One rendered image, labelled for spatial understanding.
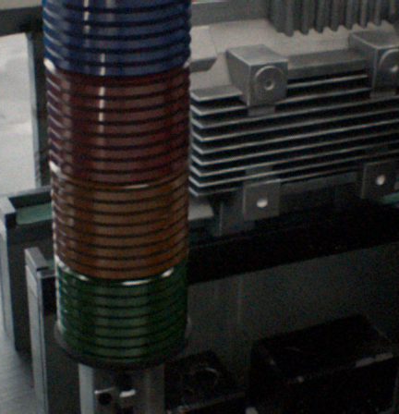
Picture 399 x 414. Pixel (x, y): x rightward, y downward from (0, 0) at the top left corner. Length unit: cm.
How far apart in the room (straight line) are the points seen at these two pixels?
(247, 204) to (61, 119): 34
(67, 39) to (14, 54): 119
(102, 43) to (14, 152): 86
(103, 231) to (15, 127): 90
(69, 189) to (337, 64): 35
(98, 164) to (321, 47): 37
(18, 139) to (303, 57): 61
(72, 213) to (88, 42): 8
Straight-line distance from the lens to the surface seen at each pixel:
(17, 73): 151
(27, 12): 94
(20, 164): 121
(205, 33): 71
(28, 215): 84
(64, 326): 47
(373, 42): 75
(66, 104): 41
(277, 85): 71
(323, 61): 74
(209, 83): 72
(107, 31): 39
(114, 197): 42
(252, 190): 73
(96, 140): 41
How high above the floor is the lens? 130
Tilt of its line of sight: 27 degrees down
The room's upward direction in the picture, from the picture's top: 1 degrees clockwise
